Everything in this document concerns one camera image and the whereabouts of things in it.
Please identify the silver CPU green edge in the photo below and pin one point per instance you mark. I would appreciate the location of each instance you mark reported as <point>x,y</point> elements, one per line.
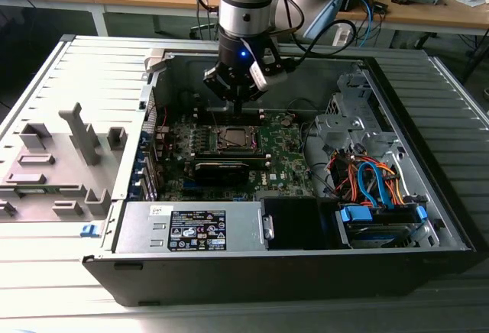
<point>235,137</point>

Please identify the green motherboard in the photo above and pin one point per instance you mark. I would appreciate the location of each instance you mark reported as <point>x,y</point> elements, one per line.
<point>284,165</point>

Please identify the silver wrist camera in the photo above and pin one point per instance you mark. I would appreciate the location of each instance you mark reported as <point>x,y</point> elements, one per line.
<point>267,79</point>

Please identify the grey power supply unit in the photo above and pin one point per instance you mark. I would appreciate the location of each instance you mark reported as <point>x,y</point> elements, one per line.
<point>133,233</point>

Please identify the green RAM stick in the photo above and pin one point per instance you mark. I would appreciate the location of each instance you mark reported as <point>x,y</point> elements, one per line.
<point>229,155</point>
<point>36,191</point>

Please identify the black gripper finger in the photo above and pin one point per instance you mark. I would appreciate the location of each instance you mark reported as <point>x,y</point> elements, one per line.
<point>253,91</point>
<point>221,85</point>

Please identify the silver hard disk drive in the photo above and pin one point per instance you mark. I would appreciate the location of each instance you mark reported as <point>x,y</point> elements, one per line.
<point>382,238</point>

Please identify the CPU socket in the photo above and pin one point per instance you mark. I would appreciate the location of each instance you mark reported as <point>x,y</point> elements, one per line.
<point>219,140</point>

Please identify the grey metal drive cage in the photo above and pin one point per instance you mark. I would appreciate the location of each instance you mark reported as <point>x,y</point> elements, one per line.
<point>338,125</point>

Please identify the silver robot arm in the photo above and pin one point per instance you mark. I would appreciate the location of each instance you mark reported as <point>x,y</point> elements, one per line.
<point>248,0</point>

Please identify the black graphics card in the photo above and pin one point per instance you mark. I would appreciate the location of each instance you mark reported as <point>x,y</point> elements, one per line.
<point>221,175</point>

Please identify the blue plastic latch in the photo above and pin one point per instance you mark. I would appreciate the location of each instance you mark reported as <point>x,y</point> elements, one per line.
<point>90,231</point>

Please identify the blue disk carrier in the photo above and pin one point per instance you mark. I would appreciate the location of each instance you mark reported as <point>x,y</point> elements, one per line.
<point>355,214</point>

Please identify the round coin cell battery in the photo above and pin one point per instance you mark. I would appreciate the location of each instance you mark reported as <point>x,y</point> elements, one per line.
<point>287,121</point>

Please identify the black grey PC case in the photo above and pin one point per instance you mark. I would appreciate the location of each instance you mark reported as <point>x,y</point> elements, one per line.
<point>267,279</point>

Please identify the grey parts rack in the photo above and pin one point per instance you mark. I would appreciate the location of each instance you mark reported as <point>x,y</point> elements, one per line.
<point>57,157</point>

